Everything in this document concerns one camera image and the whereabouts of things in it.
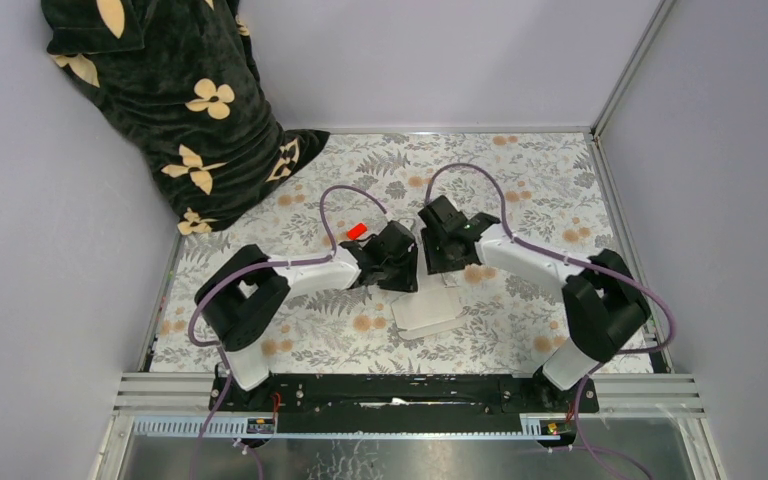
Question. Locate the red rectangular block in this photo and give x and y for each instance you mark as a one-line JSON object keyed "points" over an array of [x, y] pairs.
{"points": [[358, 232]]}

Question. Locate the floral patterned table cloth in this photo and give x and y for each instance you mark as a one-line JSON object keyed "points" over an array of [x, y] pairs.
{"points": [[542, 185]]}

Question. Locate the black floral plush blanket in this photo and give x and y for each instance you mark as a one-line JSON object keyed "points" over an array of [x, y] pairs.
{"points": [[178, 79]]}

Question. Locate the white cardboard paper box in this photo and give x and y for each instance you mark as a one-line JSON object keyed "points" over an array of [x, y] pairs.
{"points": [[434, 309]]}

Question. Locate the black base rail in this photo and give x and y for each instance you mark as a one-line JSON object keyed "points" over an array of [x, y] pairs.
{"points": [[490, 393]]}

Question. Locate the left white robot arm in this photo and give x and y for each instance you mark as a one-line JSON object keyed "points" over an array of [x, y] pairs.
{"points": [[241, 299]]}

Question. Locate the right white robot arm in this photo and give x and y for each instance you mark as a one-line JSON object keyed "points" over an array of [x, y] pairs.
{"points": [[570, 298]]}

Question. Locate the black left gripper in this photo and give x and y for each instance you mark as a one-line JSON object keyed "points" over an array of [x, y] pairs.
{"points": [[407, 281]]}

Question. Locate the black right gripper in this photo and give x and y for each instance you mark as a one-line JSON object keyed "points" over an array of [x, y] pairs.
{"points": [[435, 266]]}

